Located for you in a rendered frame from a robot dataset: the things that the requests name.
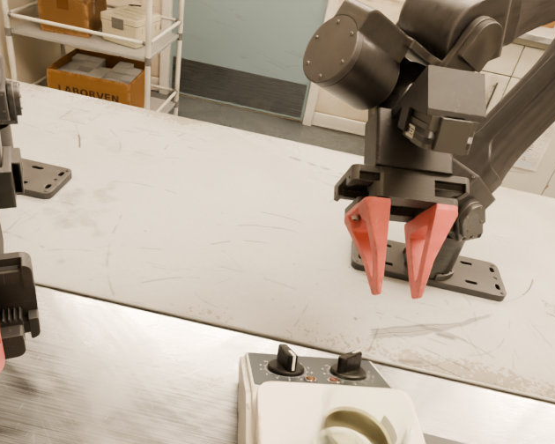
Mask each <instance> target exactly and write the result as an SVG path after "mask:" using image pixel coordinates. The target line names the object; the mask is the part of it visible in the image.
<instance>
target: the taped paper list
mask: <svg viewBox="0 0 555 444"><path fill-rule="evenodd" d="M554 134H555V122H554V123H553V124H552V125H551V126H550V127H549V128H548V129H547V130H546V131H545V132H544V133H543V134H542V135H541V136H540V137H539V138H538V139H537V140H536V141H535V142H534V143H533V144H532V145H531V146H530V147H529V148H528V149H527V150H526V151H525V153H523V155H522V156H521V157H520V158H519V159H518V160H517V161H516V162H515V163H514V165H513V167H519V168H523V169H527V170H531V171H536V170H537V167H538V165H539V163H540V161H541V159H542V157H543V156H544V153H545V151H546V149H547V148H548V146H549V144H550V142H551V140H552V138H553V136H554Z"/></svg>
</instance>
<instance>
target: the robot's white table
mask: <svg viewBox="0 0 555 444"><path fill-rule="evenodd" d="M12 81H14V82H19V81H16V80H12ZM19 84H20V85H19V91H20V94H21V98H20V99H21V107H22V108H23V109H22V115H18V124H11V133H12V140H13V146H14V148H17V147H18V148H20V152H21V158H23V159H30V160H34V161H39V162H42V163H47V164H50V165H55V166H59V167H66V168H69V169H70V170H71V172H72V178H71V180H70V181H69V182H68V183H67V184H66V185H65V186H63V187H62V188H61V189H60V190H59V191H58V192H57V193H56V194H55V195H54V196H53V197H52V198H50V199H46V200H44V199H39V198H35V197H30V196H24V195H17V208H8V209H0V223H1V227H2V233H3V237H4V253H12V252H20V251H21V252H26V253H28V254H29V255H30V256H31V259H32V266H33V277H34V283H35V285H38V286H42V287H46V288H50V289H54V290H57V291H62V292H68V293H73V294H76V295H80V296H85V297H88V298H93V299H96V300H104V301H107V302H111V303H115V304H119V305H124V306H127V307H134V308H138V309H142V310H146V311H150V312H154V313H158V314H162V315H169V316H172V317H177V318H181V319H184V320H189V321H192V322H200V323H203V324H208V325H211V326H215V327H220V328H223V329H230V330H234V331H239V332H242V333H246V334H250V335H254V336H259V337H265V338H269V339H273V340H277V341H281V342H285V343H289V344H296V345H300V346H304V347H307V348H312V349H316V350H319V351H324V352H331V353H335V354H338V355H343V354H346V353H347V352H352V351H356V350H360V351H361V352H362V358H361V359H362V360H368V361H371V362H374V363H377V364H381V365H385V366H392V367H396V368H400V369H404V370H408V371H412V372H416V373H420V374H427V375H431V376H435V377H439V378H442V379H447V380H451V381H458V382H461V383H466V384H470V385H473V386H478V387H481V388H485V389H492V390H497V391H500V392H504V393H508V394H512V395H516V396H523V397H527V398H531V399H535V400H539V401H543V402H547V403H554V404H555V198H551V197H547V196H540V195H536V194H531V193H528V192H523V191H519V190H515V189H508V188H503V187H498V188H497V189H496V190H495V191H494V192H493V193H492V194H493V196H494V197H495V199H496V200H495V201H494V202H493V203H492V204H491V205H490V206H489V207H488V208H487V209H486V210H485V223H484V224H483V231H484V232H483V234H482V236H481V238H477V239H474V240H467V241H465V243H464V245H463V247H462V250H461V253H460V255H461V256H466V257H469V258H474V259H478V260H482V261H486V262H490V263H493V264H495V265H496V266H497V267H498V269H499V273H500V276H501V279H502V281H503V284H504V286H505V289H506V292H507V295H506V297H505V299H503V301H501V302H498V301H494V300H487V299H483V298H479V297H475V296H471V295H467V294H463V293H459V292H451V291H448V290H443V289H440V288H435V287H431V286H428V285H426V286H425V290H424V293H423V296H422V298H419V299H415V300H414V299H412V298H411V289H410V283H409V282H408V281H404V280H400V279H396V278H392V277H385V276H383V282H382V288H381V294H378V295H372V294H371V290H370V286H369V284H368V280H367V276H366V273H365V272H364V271H361V270H355V269H354V268H352V265H351V261H352V237H351V236H350V234H349V232H348V230H347V228H346V225H345V223H344V209H345V208H346V207H347V206H348V205H349V204H350V203H351V202H352V200H344V199H340V200H339V201H338V202H337V201H335V200H334V186H335V185H336V184H337V182H338V181H339V180H340V179H341V177H342V176H343V175H344V174H345V172H346V171H347V170H348V169H349V168H350V166H351V165H353V164H364V157H362V156H359V155H354V154H350V153H346V152H338V151H333V150H330V149H325V148H321V147H318V146H313V145H310V144H303V143H298V142H293V141H290V140H285V139H282V138H277V137H270V136H265V135H262V134H257V133H254V132H249V131H245V130H240V129H234V128H229V127H226V126H221V125H217V124H213V123H208V122H201V121H198V120H193V119H189V118H185V117H180V116H177V115H170V114H165V113H161V112H157V111H152V110H149V109H144V108H140V107H133V106H129V105H124V104H121V103H116V102H113V101H108V100H101V99H96V98H93V97H88V96H84V95H80V94H76V93H72V92H65V91H60V90H56V89H52V88H48V87H44V86H39V85H32V84H28V83H24V82H19Z"/></svg>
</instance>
